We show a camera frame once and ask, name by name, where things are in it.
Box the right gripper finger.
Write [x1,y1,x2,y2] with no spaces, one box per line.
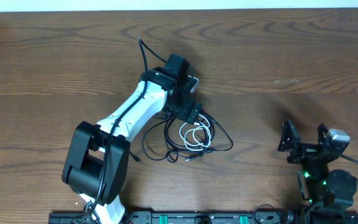
[278,119,300,152]
[318,123,328,145]

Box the white cable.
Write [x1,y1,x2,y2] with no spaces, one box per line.
[179,113,213,152]

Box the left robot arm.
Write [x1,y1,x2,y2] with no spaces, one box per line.
[62,54,202,223]

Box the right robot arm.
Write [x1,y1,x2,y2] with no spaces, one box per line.
[278,119,358,224]

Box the left camera black cable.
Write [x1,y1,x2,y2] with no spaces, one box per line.
[84,36,168,218]

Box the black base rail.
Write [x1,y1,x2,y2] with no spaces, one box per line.
[47,206,358,224]

